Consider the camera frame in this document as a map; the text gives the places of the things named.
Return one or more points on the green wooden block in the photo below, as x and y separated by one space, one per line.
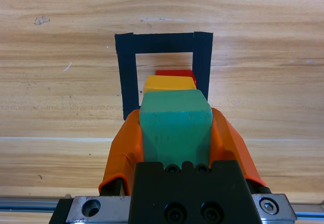
174 128

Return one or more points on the red wooden block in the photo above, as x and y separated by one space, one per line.
174 72

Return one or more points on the yellow wooden block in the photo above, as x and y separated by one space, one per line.
167 83

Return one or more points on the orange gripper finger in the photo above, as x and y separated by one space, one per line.
121 153
230 145

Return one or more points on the aluminium extrusion rail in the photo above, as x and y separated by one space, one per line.
25 205

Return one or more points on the black tape square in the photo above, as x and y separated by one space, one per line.
162 43

